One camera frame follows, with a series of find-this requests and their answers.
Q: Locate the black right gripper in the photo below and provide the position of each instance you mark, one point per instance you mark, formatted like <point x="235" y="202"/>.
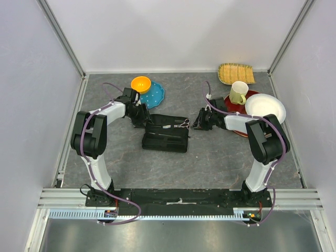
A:
<point x="197" y="124"/>

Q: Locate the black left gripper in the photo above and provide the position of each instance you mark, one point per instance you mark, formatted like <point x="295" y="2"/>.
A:
<point x="145" y="116"/>

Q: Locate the silver thinning scissors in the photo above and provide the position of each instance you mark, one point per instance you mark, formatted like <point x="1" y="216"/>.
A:
<point x="184" y="124"/>

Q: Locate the black zippered tool case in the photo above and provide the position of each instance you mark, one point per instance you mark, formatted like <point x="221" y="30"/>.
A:
<point x="169" y="140"/>

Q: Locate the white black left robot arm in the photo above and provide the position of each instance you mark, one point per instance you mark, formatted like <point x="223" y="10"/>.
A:
<point x="90" y="133"/>

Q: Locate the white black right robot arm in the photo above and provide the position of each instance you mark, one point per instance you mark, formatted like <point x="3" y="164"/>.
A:
<point x="267" y="140"/>

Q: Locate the blue polka dot plate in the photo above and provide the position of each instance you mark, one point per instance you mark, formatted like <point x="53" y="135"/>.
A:
<point x="154" y="96"/>

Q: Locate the red round plate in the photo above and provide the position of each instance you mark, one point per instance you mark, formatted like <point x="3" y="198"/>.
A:
<point x="238" y="107"/>

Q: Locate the orange bowl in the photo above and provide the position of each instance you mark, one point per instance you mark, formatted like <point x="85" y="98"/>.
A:
<point x="141" y="84"/>

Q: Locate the pale green mug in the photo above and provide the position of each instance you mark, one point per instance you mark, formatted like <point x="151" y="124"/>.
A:
<point x="238" y="92"/>

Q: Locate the woven bamboo tray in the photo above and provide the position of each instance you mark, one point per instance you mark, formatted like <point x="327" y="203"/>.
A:
<point x="228" y="73"/>

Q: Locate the white paper plate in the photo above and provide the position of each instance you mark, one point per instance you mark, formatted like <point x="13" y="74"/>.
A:
<point x="263" y="104"/>

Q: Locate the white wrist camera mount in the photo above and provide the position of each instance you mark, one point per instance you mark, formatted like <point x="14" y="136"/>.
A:
<point x="208" y="97"/>

